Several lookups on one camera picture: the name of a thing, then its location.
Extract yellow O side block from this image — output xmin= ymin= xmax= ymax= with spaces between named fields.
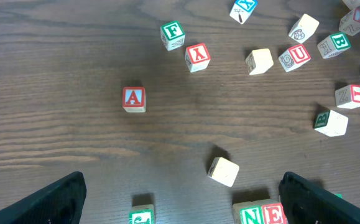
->
xmin=313 ymin=110 xmax=348 ymax=137

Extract red I block upper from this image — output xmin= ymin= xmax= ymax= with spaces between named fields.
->
xmin=339 ymin=7 xmax=360 ymax=36

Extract green N wooden block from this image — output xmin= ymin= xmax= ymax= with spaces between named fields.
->
xmin=232 ymin=200 xmax=264 ymax=224

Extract blue X wooden block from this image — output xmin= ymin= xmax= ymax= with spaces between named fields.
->
xmin=229 ymin=0 xmax=258 ymax=24

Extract yellow O top block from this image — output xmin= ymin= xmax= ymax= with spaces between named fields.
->
xmin=245 ymin=49 xmax=274 ymax=75

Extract red U block upper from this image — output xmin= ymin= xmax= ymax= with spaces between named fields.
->
xmin=279 ymin=44 xmax=311 ymax=72

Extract green F wooden block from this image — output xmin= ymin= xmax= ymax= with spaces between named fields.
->
xmin=160 ymin=21 xmax=185 ymax=51

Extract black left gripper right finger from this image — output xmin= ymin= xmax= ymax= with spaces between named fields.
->
xmin=279 ymin=172 xmax=360 ymax=224

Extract red i block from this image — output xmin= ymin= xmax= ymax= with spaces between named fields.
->
xmin=335 ymin=85 xmax=360 ymax=109
xmin=339 ymin=7 xmax=360 ymax=36

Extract green J wooden block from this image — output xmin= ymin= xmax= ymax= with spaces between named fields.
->
xmin=129 ymin=204 xmax=155 ymax=224

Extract red I block lower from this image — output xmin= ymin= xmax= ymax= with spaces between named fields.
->
xmin=335 ymin=85 xmax=360 ymax=109

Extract yellow block lower left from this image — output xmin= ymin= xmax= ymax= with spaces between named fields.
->
xmin=208 ymin=157 xmax=239 ymax=187

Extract red E wooden block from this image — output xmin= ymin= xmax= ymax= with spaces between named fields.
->
xmin=261 ymin=199 xmax=287 ymax=224

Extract yellow block centre top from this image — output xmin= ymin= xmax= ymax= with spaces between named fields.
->
xmin=288 ymin=14 xmax=320 ymax=44

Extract red Y wooden block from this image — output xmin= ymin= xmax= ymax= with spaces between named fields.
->
xmin=185 ymin=43 xmax=211 ymax=73

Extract green B wooden block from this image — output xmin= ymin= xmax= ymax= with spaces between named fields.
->
xmin=317 ymin=32 xmax=351 ymax=59

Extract red A wooden block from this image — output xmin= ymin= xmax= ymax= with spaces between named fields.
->
xmin=122 ymin=86 xmax=146 ymax=113

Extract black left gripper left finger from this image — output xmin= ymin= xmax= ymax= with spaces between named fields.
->
xmin=0 ymin=171 xmax=87 ymax=224

